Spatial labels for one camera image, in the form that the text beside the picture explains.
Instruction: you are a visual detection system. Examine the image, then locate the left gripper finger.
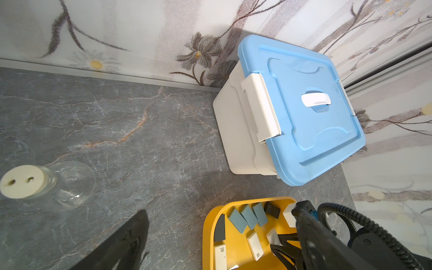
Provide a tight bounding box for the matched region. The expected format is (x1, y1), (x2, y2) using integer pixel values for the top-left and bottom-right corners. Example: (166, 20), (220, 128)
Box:
(72, 209), (150, 270)

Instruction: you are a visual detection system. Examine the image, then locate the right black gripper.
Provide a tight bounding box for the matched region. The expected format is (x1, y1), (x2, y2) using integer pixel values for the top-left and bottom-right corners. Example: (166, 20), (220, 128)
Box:
(270, 201), (374, 270)

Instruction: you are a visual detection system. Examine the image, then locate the white eraser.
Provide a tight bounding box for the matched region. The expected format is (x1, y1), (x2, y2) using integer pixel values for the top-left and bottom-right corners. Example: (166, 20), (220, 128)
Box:
(247, 231), (264, 261)
(214, 243), (228, 270)
(266, 228), (282, 246)

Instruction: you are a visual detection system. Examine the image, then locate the teal eraser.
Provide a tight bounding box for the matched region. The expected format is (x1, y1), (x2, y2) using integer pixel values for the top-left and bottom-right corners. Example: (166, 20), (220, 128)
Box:
(240, 204), (258, 230)
(252, 202), (268, 227)
(228, 208), (248, 234)

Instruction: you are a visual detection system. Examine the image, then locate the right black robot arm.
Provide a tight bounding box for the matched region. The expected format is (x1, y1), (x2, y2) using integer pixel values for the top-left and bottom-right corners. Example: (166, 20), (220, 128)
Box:
(268, 201), (432, 270)

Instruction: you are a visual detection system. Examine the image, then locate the blue lidded storage box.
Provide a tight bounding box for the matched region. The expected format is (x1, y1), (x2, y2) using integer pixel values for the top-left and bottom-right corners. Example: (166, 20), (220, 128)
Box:
(213, 35), (366, 186)

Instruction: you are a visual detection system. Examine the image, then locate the yellow plastic tub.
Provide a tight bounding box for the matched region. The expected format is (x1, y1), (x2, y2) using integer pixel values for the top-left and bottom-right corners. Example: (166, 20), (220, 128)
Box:
(202, 197), (297, 270)

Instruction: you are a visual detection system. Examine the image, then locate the clear flask with stopper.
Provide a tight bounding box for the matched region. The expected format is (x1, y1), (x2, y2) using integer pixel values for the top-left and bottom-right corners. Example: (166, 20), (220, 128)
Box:
(1, 161), (96, 212)

